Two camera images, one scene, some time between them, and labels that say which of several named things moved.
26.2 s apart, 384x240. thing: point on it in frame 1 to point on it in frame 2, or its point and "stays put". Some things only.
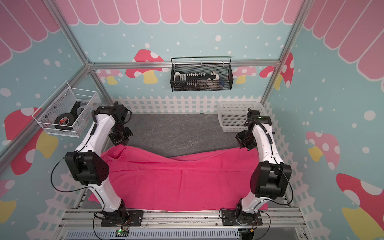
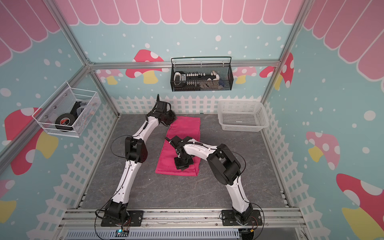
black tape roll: [64, 122] stays put
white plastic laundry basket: [233, 115] stays put
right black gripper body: [241, 147] to [181, 163]
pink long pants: [216, 180] to [182, 127]
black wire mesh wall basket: [201, 73] stays put
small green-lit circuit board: [121, 233] stays put
